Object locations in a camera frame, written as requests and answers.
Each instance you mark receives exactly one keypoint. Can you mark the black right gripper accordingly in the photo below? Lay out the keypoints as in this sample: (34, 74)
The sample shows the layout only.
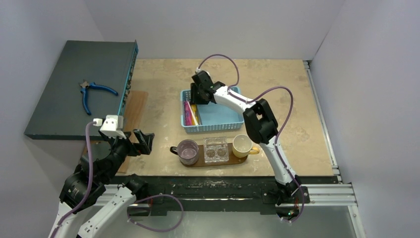
(198, 95)

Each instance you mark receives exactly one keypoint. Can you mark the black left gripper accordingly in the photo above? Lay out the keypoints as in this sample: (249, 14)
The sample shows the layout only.
(145, 142)

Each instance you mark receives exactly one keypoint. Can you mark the yellow toothpaste tube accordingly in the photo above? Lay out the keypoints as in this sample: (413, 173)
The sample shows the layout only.
(196, 114)

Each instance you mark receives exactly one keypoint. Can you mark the pink toothpaste tube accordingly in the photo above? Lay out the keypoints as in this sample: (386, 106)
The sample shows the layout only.
(187, 114)

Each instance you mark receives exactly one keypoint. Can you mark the light blue perforated plastic basket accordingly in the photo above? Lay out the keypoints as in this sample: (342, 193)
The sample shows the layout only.
(212, 117)

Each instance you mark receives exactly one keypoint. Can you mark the purple mug with black handle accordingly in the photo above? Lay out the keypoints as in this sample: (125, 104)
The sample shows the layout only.
(187, 152)

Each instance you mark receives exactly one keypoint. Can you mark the clear textured glass dish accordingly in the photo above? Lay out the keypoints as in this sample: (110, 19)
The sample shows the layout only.
(215, 150)

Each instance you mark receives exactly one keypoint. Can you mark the yellow ceramic mug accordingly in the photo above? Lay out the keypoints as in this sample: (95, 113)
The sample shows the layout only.
(242, 146)

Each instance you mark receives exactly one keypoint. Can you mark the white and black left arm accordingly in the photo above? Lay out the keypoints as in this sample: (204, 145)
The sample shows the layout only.
(82, 189)

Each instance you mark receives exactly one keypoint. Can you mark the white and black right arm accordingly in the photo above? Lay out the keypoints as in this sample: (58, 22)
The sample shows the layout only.
(261, 127)

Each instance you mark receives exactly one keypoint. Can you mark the white toothbrush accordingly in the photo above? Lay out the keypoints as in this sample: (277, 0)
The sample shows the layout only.
(193, 117)

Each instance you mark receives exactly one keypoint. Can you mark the light wooden board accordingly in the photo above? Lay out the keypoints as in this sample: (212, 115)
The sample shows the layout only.
(134, 109)

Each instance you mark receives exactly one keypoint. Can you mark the dark grey box blue edge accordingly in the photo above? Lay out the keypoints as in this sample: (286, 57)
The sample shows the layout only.
(91, 79)

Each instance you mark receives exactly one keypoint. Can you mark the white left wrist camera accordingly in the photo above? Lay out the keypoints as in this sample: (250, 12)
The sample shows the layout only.
(111, 126)

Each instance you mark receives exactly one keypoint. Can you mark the blue handled pliers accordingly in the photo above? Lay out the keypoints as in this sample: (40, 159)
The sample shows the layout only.
(96, 96)

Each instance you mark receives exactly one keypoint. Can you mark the aluminium extrusion rail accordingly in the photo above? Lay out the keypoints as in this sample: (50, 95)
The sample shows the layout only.
(331, 195)

